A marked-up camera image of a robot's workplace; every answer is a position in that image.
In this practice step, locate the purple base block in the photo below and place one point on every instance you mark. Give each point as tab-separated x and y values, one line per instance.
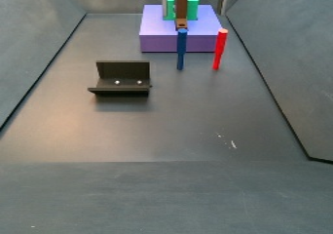
158	34

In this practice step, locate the green block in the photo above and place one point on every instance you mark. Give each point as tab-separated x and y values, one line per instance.
171	13
192	9

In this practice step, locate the left green block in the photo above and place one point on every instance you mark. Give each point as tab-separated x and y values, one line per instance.
171	13

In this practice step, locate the black angle bracket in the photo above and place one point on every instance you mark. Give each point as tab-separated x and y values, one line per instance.
122	77

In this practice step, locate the brown L-shaped socket piece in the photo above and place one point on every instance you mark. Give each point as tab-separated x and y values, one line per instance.
182	14

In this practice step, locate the blue peg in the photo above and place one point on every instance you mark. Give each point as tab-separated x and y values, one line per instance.
182	47

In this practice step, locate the red peg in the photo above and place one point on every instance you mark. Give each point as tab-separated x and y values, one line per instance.
220	47

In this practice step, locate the right green block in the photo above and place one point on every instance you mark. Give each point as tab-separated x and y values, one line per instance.
192	9

